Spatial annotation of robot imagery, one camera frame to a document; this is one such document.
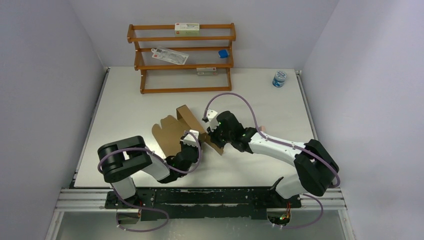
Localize brown cardboard box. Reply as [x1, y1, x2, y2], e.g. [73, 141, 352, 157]
[151, 105, 224, 157]

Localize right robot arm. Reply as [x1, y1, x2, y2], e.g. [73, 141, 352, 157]
[202, 109, 339, 207]

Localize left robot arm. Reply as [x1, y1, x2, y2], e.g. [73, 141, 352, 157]
[97, 133, 202, 208]

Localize grey box lower shelf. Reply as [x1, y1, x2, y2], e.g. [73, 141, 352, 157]
[196, 67, 218, 76]

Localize white green box top shelf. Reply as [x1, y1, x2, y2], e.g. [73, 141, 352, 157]
[174, 22, 200, 37]

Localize blue white round jar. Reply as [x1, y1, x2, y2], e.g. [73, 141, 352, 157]
[272, 70, 287, 88]

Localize small blue object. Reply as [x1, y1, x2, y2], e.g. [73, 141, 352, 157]
[218, 49, 230, 59]

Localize wooden three-tier shelf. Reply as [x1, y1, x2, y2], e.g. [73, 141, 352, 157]
[126, 23, 237, 94]

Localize flat plastic blister package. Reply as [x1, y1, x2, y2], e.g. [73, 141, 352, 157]
[150, 47, 190, 65]

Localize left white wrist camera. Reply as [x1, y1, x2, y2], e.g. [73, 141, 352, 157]
[182, 129, 199, 147]

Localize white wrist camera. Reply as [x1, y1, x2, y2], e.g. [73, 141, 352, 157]
[202, 109, 219, 124]
[182, 129, 199, 147]

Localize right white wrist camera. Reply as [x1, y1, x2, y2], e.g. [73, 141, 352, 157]
[202, 109, 219, 124]

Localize black base frame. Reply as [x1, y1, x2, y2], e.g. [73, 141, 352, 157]
[104, 187, 302, 223]

